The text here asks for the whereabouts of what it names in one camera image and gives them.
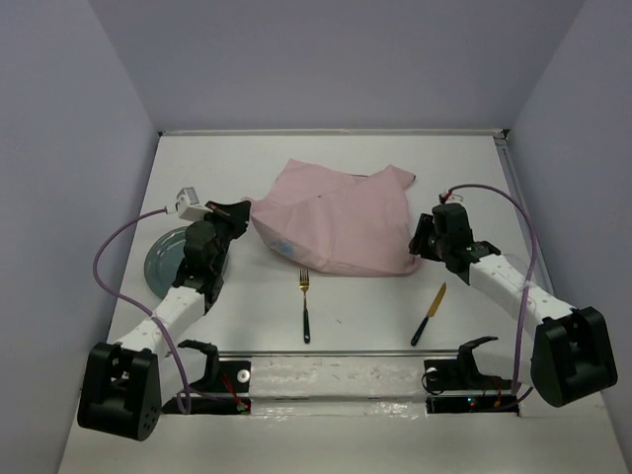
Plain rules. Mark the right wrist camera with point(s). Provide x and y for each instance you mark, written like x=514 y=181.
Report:
x=448 y=196

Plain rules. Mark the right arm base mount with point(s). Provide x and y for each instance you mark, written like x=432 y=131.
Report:
x=455 y=385

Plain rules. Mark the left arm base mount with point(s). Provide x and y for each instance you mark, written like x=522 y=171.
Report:
x=218 y=386

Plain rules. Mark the pink cloth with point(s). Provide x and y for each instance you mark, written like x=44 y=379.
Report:
x=337 y=223

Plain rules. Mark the teal plate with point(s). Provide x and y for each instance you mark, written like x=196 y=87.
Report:
x=162 y=269

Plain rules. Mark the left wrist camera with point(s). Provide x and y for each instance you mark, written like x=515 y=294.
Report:
x=188 y=206

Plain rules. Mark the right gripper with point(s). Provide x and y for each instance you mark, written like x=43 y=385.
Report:
x=418 y=243

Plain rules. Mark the gold fork green handle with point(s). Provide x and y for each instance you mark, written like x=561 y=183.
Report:
x=304 y=285

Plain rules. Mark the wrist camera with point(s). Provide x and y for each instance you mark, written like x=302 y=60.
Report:
x=448 y=196
x=188 y=206

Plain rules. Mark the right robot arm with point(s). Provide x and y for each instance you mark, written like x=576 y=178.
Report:
x=571 y=355

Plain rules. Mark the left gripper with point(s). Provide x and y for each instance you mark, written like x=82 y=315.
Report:
x=235 y=215

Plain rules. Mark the gold knife green handle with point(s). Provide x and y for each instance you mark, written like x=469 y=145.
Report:
x=430 y=314

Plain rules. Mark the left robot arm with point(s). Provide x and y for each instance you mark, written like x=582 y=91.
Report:
x=127 y=382

